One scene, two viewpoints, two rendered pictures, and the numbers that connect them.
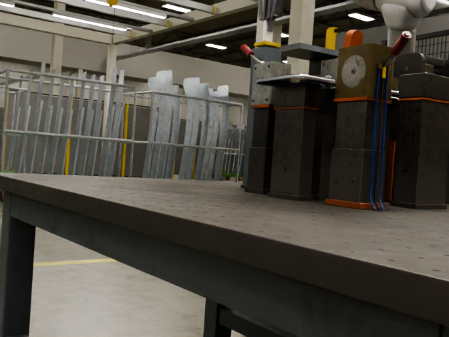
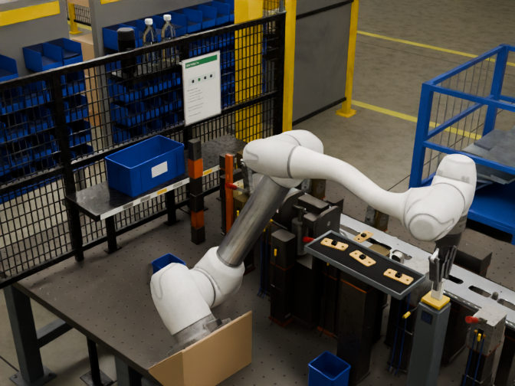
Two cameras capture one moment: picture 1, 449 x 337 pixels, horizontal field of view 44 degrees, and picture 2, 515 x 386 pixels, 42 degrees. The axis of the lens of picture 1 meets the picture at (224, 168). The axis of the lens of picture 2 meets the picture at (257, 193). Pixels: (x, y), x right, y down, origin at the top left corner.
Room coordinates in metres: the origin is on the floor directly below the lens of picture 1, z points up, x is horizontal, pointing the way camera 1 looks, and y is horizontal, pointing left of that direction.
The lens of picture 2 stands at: (2.64, 1.30, 2.35)
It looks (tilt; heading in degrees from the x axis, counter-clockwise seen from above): 29 degrees down; 257
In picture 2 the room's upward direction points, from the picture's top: 1 degrees clockwise
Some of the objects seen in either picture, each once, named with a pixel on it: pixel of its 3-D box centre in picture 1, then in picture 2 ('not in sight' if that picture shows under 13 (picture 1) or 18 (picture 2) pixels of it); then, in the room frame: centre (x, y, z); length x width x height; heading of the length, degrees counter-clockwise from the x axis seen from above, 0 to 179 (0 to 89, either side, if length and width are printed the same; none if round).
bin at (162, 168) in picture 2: not in sight; (146, 165); (2.50, -1.29, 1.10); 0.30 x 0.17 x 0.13; 37
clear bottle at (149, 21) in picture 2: not in sight; (149, 42); (2.43, -1.58, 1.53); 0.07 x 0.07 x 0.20
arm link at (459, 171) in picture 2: not in sight; (453, 185); (1.78, -0.10, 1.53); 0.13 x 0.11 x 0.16; 45
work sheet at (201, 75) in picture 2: not in sight; (201, 87); (2.21, -1.61, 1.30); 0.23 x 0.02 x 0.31; 32
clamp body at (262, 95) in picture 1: (264, 130); (477, 362); (1.58, -0.11, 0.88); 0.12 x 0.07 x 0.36; 32
